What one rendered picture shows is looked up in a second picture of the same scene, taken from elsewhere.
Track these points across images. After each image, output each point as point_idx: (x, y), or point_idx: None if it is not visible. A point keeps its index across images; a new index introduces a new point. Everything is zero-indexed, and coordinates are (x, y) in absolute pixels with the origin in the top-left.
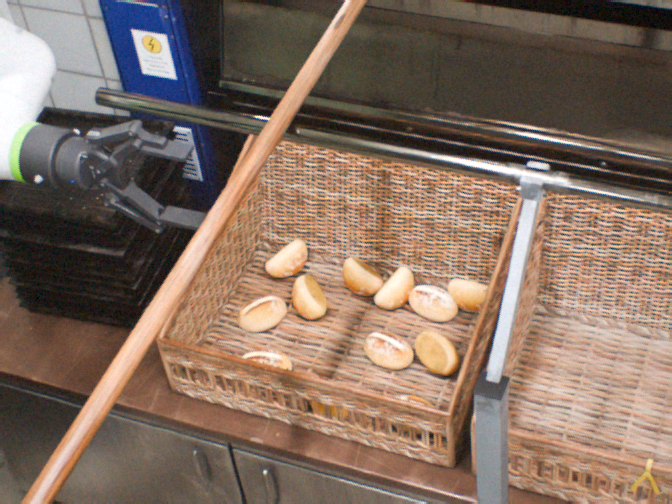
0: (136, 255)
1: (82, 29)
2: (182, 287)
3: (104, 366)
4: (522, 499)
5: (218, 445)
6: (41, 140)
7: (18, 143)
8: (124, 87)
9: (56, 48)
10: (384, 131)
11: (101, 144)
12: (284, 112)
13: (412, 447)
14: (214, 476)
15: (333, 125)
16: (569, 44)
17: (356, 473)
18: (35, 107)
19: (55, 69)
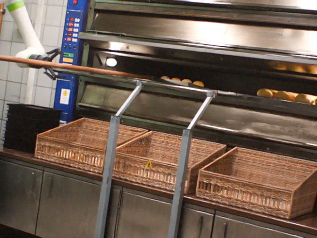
0: (40, 126)
1: (49, 92)
2: (55, 64)
3: (18, 153)
4: (117, 178)
5: (40, 170)
6: (36, 54)
7: (30, 54)
8: (53, 108)
9: (40, 99)
10: None
11: (49, 53)
12: (91, 68)
13: (93, 167)
14: (34, 186)
15: (103, 121)
16: (163, 90)
17: (75, 171)
18: None
19: (44, 55)
